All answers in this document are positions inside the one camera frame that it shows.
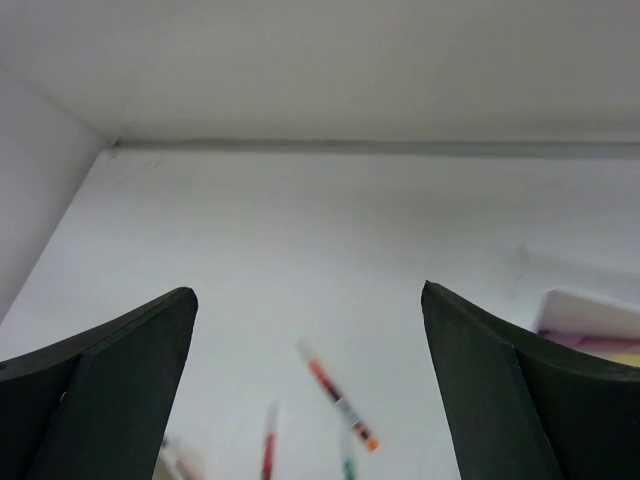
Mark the beige eraser block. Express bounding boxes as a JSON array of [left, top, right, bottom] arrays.
[[152, 434, 206, 480]]

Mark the white divided organizer left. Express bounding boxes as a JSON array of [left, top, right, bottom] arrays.
[[534, 289, 639, 367]]

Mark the red gel pen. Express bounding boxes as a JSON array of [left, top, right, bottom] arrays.
[[296, 339, 379, 452], [260, 403, 279, 480]]

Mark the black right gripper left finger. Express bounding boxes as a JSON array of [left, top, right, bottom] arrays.
[[1, 287, 198, 479]]

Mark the green gel pen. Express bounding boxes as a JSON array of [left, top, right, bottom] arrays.
[[339, 427, 357, 480]]

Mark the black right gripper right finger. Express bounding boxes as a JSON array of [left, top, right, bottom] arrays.
[[421, 282, 639, 479]]

